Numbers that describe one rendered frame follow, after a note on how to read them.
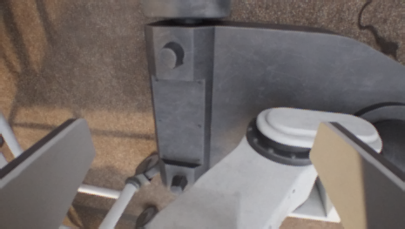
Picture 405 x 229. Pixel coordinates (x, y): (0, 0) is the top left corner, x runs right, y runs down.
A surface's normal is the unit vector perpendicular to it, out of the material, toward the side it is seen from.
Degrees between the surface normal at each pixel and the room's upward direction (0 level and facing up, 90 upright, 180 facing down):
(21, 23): 0
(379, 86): 0
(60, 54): 0
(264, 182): 90
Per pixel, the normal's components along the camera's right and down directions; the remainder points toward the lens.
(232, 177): 0.01, -0.87
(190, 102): -0.20, 0.47
